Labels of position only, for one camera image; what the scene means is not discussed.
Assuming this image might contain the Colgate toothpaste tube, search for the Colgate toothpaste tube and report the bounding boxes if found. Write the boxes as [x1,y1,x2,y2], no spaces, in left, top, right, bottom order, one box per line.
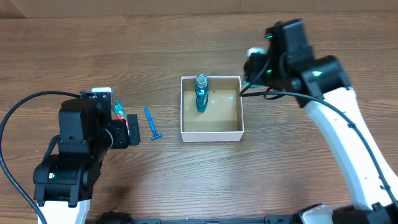
[113,100,129,128]

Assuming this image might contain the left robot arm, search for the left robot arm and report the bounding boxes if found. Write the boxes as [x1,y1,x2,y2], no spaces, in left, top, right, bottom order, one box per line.
[33,98,140,223]

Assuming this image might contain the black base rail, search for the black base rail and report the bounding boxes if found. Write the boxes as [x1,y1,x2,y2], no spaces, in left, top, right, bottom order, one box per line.
[85,211,295,224]

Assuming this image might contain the white cardboard box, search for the white cardboard box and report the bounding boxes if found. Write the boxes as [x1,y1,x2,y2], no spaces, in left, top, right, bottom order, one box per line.
[180,76,244,142]

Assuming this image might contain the blue mouthwash bottle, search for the blue mouthwash bottle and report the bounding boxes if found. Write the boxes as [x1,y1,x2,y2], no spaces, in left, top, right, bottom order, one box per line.
[195,74,209,113]

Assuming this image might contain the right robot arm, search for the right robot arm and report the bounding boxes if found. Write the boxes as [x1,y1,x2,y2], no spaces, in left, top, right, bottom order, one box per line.
[240,19,397,223]

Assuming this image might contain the blue disposable razor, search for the blue disposable razor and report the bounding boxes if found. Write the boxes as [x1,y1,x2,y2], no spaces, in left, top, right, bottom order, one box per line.
[144,108,163,141]

